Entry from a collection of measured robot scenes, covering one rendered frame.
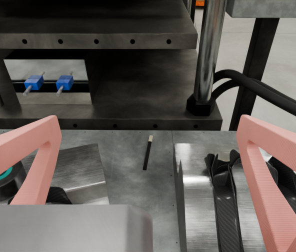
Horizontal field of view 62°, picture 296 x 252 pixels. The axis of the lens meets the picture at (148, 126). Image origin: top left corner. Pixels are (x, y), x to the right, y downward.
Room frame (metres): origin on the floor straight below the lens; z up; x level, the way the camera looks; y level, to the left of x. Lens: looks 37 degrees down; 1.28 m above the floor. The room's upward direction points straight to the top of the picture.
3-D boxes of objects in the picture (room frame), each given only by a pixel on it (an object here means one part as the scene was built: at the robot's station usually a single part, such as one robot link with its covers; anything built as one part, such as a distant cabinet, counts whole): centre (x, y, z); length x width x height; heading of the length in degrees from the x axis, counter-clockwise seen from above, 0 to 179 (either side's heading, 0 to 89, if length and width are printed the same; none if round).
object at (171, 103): (1.12, 0.39, 0.75); 1.30 x 0.84 x 0.06; 89
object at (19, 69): (1.03, 0.34, 0.87); 0.50 x 0.27 x 0.17; 179
